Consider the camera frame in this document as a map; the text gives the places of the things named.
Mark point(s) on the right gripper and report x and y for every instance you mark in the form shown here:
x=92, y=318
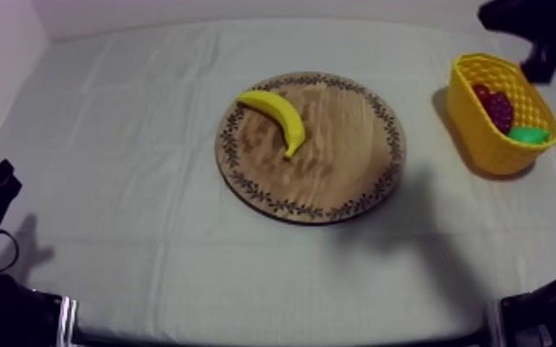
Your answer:
x=544, y=60

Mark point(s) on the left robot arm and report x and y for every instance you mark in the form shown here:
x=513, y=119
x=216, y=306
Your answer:
x=11, y=315

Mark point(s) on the yellow plastic basket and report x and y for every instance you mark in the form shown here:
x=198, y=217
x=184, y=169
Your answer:
x=486, y=135

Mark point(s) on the round wooden board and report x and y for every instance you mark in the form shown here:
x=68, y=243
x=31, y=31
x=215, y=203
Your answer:
x=326, y=160

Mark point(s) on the yellow toy banana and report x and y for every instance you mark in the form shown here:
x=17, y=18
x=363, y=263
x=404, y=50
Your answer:
x=283, y=114

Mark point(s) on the purple toy grapes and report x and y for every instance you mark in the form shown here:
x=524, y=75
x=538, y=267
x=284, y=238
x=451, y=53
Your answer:
x=501, y=112

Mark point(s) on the small red fruit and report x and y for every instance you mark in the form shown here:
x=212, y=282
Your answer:
x=480, y=93

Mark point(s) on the green toy pear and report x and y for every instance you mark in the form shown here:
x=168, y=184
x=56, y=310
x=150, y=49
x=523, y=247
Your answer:
x=529, y=135

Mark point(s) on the silver metal bar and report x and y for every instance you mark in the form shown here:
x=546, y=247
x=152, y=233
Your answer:
x=67, y=320

